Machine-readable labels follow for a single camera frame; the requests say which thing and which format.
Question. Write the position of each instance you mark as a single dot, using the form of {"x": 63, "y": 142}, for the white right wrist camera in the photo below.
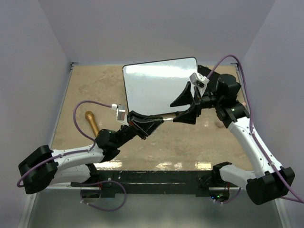
{"x": 200, "y": 82}

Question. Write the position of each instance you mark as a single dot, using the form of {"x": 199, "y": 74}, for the black ribbed board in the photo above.
{"x": 225, "y": 69}

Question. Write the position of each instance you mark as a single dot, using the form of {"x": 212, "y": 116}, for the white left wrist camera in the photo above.
{"x": 120, "y": 111}

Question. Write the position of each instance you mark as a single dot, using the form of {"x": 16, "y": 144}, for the pink beige cylinder toy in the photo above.
{"x": 219, "y": 124}

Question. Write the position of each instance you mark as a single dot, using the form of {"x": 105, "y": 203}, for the gold toy microphone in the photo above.
{"x": 90, "y": 117}

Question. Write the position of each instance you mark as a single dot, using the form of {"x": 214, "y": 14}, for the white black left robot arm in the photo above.
{"x": 45, "y": 166}

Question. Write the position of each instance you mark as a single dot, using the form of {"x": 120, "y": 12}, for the white whiteboard black frame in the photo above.
{"x": 151, "y": 87}

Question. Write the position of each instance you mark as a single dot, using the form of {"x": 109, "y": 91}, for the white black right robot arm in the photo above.
{"x": 269, "y": 180}

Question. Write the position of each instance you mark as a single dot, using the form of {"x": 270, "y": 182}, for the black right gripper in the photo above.
{"x": 190, "y": 116}

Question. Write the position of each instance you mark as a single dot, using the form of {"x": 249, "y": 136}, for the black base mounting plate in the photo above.
{"x": 110, "y": 183}

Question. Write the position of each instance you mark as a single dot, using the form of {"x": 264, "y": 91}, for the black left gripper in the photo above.
{"x": 148, "y": 128}

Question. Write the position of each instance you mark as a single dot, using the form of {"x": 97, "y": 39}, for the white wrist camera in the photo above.
{"x": 200, "y": 82}
{"x": 120, "y": 111}

